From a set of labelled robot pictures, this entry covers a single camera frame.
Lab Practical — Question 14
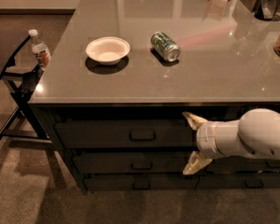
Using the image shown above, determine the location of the dark bottom left drawer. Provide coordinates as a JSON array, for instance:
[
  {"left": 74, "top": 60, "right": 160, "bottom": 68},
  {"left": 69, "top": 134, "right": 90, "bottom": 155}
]
[{"left": 84, "top": 175, "right": 199, "bottom": 191}]

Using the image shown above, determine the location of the dark top left drawer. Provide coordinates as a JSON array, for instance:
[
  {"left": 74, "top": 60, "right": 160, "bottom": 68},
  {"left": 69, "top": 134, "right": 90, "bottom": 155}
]
[{"left": 55, "top": 119, "right": 193, "bottom": 148}]

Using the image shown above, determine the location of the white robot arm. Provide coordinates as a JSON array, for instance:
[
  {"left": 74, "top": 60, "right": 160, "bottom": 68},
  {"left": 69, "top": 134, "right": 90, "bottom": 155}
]
[{"left": 183, "top": 108, "right": 280, "bottom": 175}]

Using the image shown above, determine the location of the dark cabinet frame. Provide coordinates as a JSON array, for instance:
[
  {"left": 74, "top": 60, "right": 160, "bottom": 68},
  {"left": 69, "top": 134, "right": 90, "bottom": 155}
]
[{"left": 32, "top": 104, "right": 280, "bottom": 193}]

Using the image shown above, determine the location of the green soda can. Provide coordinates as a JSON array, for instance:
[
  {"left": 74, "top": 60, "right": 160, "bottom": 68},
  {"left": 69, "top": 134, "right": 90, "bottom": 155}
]
[{"left": 150, "top": 32, "right": 180, "bottom": 63}]

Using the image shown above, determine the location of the dark drawer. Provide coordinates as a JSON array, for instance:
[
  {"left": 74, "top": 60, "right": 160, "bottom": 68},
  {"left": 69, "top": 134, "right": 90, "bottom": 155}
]
[
  {"left": 206, "top": 157, "right": 280, "bottom": 173},
  {"left": 73, "top": 151, "right": 189, "bottom": 174},
  {"left": 84, "top": 175, "right": 199, "bottom": 191},
  {"left": 55, "top": 119, "right": 193, "bottom": 148},
  {"left": 196, "top": 174, "right": 280, "bottom": 189}
]

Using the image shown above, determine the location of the dark middle left drawer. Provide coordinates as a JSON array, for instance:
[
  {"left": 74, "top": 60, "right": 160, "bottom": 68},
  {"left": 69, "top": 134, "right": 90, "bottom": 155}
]
[{"left": 73, "top": 151, "right": 189, "bottom": 174}]

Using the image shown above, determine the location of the dark middle right drawer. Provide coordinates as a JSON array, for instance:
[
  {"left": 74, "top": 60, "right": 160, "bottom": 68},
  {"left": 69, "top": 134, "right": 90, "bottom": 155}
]
[{"left": 206, "top": 157, "right": 280, "bottom": 173}]

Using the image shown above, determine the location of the clear plastic water bottle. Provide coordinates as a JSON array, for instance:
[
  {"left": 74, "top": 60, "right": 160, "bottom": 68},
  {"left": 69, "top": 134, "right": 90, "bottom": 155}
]
[{"left": 28, "top": 29, "right": 51, "bottom": 68}]

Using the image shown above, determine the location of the dark bottom right drawer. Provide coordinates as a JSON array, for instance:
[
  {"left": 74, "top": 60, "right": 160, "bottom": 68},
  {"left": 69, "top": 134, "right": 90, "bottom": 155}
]
[{"left": 196, "top": 174, "right": 280, "bottom": 189}]

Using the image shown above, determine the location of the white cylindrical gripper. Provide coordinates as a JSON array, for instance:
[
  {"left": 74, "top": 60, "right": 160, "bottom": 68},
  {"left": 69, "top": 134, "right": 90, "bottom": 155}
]
[{"left": 182, "top": 112, "right": 244, "bottom": 175}]

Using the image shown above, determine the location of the black metal chair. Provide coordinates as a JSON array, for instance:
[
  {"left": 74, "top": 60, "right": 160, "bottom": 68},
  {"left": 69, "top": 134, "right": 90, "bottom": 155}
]
[{"left": 0, "top": 30, "right": 49, "bottom": 141}]

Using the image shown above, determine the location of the white paper bowl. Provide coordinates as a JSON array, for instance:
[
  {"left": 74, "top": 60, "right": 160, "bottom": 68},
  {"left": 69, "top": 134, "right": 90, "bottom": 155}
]
[{"left": 86, "top": 36, "right": 130, "bottom": 65}]

